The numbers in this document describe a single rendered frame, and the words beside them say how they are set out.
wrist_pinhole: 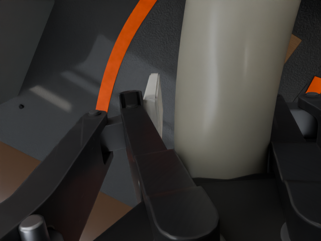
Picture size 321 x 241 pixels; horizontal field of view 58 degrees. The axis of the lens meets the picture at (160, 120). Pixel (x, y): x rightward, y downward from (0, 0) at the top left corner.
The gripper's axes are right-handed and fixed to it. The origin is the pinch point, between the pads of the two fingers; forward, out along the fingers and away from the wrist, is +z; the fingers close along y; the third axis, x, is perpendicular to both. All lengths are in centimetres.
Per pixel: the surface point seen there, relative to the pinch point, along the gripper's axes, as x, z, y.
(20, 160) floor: -47, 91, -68
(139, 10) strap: 8, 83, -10
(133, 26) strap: 3, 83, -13
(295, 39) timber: -4, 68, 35
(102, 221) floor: -80, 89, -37
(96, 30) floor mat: 3, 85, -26
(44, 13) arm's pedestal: 10, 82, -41
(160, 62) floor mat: -10, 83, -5
